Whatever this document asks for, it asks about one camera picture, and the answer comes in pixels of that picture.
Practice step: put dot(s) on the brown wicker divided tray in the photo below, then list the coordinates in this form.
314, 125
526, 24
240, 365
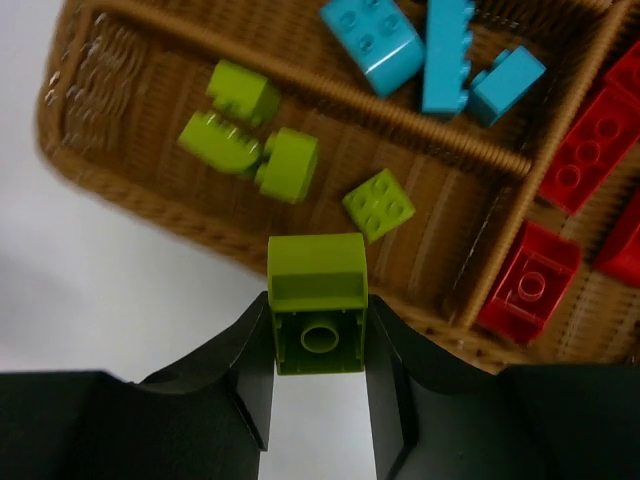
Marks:
125, 76

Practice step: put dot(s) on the red rounded lego brick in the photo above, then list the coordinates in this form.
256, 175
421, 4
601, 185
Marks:
533, 279

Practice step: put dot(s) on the small lime lego brick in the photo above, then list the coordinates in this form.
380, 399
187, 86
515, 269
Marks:
242, 93

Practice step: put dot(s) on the lime lego brick front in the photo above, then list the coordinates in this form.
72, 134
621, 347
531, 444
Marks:
318, 297

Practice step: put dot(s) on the cyan rounded lego brick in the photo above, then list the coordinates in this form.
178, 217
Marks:
379, 38

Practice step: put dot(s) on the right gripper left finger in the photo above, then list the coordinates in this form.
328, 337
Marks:
205, 416

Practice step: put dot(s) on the lime rounded lego brick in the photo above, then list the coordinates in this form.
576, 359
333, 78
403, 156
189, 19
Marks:
220, 144

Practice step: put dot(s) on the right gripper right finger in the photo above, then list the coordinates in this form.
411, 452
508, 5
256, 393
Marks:
434, 416

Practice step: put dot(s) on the lime green lego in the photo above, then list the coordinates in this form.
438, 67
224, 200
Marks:
378, 206

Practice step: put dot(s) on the red base lego brick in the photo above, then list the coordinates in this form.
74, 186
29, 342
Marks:
619, 256

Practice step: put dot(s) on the small cyan lego brick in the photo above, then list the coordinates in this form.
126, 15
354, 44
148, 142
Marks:
493, 92

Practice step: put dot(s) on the long cyan lego brick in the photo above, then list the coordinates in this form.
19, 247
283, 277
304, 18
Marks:
446, 68

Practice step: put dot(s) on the small red lego brick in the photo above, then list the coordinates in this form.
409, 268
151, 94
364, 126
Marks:
624, 75

